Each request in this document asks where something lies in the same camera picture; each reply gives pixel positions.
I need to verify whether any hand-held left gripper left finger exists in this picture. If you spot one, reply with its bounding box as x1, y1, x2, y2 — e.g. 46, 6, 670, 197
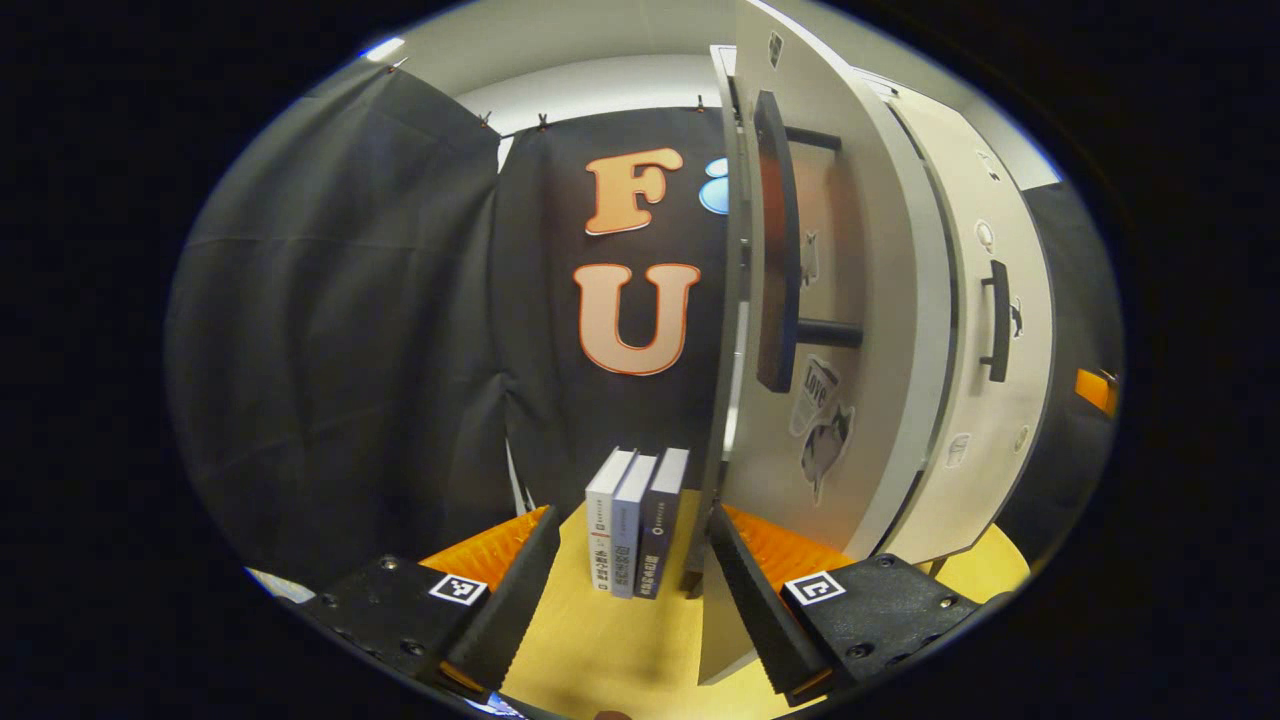
298, 505, 563, 697

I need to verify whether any grey blue book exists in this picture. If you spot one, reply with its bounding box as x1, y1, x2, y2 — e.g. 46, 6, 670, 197
610, 453, 659, 599

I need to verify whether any grey cabinet door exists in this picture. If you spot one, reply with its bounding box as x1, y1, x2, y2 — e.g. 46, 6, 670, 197
697, 0, 953, 687
870, 75, 1056, 566

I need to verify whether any white book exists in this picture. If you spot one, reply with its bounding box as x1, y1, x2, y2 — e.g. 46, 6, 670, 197
585, 447, 639, 593

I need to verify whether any dark navy book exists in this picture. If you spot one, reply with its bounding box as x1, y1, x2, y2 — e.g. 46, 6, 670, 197
633, 447, 691, 601

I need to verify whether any white flat object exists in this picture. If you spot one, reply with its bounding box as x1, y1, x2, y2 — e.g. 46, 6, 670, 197
245, 567, 319, 607

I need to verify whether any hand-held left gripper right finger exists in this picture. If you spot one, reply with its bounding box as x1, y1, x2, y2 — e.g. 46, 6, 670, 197
708, 502, 986, 708

